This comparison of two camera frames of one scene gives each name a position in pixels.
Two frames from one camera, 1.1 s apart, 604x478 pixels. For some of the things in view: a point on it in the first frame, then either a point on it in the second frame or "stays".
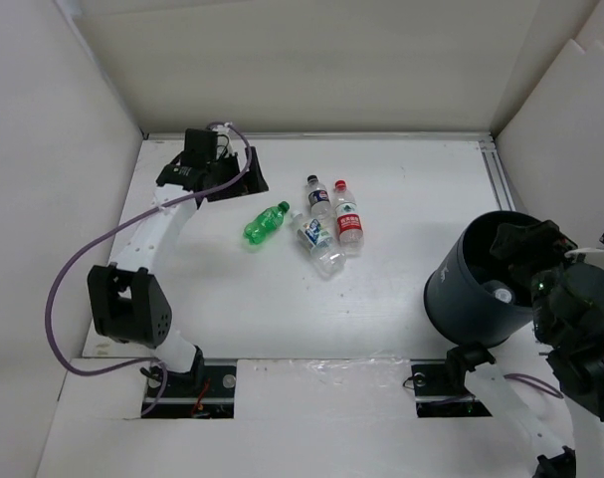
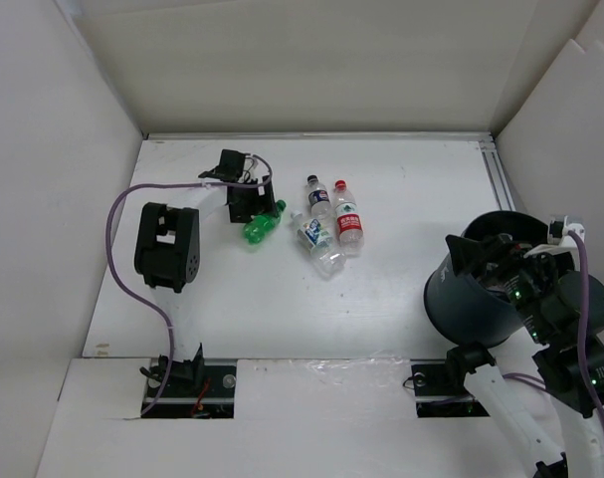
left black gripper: x=252 y=183 to x=261 y=204
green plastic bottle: x=268 y=221 stays
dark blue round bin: x=473 y=295 stays
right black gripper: x=544 y=237 to x=505 y=250
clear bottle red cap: x=349 y=226 stays
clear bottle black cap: x=320 y=206 stays
